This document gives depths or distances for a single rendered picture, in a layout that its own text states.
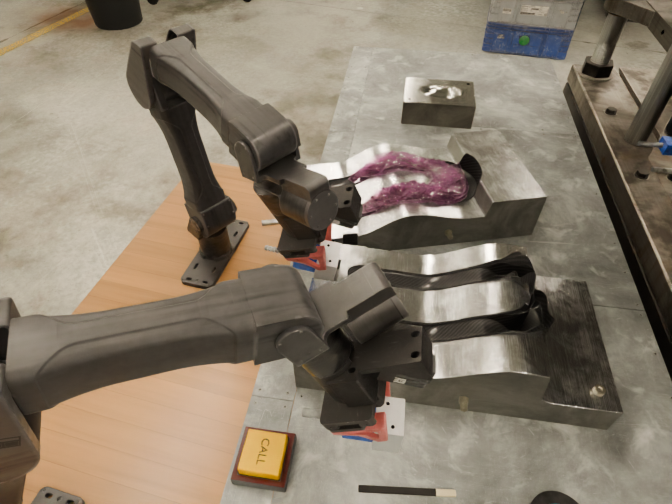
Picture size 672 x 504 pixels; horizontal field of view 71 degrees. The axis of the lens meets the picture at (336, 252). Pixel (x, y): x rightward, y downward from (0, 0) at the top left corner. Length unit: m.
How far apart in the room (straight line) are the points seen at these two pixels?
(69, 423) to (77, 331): 0.50
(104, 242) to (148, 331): 2.01
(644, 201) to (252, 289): 1.12
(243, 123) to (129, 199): 1.99
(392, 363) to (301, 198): 0.25
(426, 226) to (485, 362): 0.36
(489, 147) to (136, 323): 0.93
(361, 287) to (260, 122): 0.29
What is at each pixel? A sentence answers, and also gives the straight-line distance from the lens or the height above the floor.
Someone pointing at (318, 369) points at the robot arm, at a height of 1.10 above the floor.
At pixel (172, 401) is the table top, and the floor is 0.80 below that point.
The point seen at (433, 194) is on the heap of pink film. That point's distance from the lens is 1.01.
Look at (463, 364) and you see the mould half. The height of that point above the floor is 0.91.
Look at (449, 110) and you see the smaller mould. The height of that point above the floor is 0.85.
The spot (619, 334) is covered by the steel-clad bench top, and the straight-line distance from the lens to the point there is 1.03.
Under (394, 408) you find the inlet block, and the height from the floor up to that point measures 0.96.
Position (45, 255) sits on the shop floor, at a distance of 2.48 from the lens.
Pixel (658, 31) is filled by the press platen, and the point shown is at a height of 1.01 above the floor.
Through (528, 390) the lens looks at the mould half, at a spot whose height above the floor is 0.89.
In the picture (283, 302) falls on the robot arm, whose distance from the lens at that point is 0.42.
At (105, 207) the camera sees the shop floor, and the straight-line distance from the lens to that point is 2.61.
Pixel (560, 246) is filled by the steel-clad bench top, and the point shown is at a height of 0.80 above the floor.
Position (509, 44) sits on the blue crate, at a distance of 4.03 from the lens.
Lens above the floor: 1.53
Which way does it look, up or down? 46 degrees down
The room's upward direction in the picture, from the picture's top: straight up
